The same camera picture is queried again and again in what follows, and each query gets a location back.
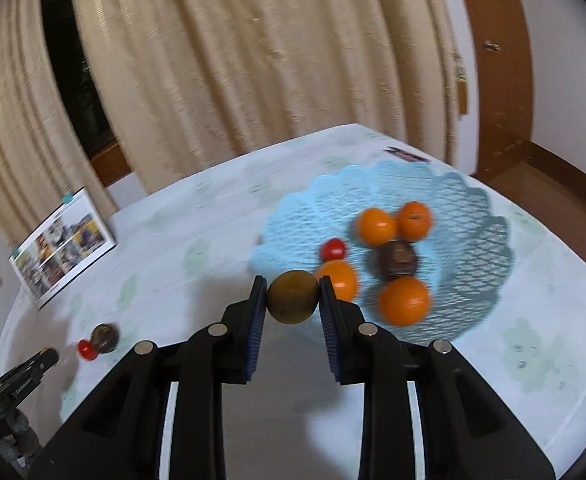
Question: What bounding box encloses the dark brown passion fruit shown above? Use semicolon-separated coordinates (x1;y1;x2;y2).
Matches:
90;324;119;354

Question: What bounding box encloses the brown wooden door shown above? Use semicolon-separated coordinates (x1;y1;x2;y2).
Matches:
464;0;534;182

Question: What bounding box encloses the photo collage card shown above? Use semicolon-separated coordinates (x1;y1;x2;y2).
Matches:
8;188;116;308

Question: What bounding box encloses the beige curtain right panel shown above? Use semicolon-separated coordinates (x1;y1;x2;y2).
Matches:
72;0;458;193

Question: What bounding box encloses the white green patterned bedsheet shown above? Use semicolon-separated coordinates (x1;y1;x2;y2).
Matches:
0;125;586;479

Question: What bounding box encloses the beige curtain left panel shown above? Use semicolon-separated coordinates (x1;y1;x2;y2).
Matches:
0;0;117;245

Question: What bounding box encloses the orange tangerine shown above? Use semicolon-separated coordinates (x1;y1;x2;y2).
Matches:
315;259;359;302
356;208;397;247
395;202;433;243
378;276;431;327

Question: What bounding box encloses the light blue lattice fruit basket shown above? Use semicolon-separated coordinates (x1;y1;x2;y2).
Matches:
250;162;514;344

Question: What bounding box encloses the yellow round fruit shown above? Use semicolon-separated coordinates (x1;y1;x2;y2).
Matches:
267;270;319;325

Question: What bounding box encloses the orange tangerine in basket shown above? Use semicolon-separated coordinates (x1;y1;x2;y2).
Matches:
395;202;433;243

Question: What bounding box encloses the beige curtain panel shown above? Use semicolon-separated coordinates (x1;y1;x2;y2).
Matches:
72;0;458;193
0;0;117;245

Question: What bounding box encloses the red cherry tomato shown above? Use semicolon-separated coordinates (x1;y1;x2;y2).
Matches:
76;339;99;361
319;237;347;262

